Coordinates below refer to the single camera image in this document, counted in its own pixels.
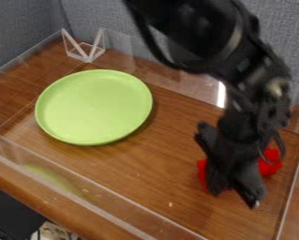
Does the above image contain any black cable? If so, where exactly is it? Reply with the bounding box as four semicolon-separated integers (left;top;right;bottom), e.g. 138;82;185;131
256;130;288;165

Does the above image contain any clear acrylic corner bracket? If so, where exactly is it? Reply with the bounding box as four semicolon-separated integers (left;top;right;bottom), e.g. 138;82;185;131
61;28;106;63

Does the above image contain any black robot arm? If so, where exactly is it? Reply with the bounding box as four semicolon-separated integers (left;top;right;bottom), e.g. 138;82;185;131
122;0;289;208

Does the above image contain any green round plate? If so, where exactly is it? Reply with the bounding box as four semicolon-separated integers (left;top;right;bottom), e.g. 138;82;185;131
34;69;152;145

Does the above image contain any clear acrylic enclosure wall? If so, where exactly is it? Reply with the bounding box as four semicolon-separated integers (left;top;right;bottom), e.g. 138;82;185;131
0;35;299;240

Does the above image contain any red rectangular block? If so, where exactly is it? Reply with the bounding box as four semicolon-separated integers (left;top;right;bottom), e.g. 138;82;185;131
196;148;283;189

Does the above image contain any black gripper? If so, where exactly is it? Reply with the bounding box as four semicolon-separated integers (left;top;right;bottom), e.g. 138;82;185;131
193;107;272;209

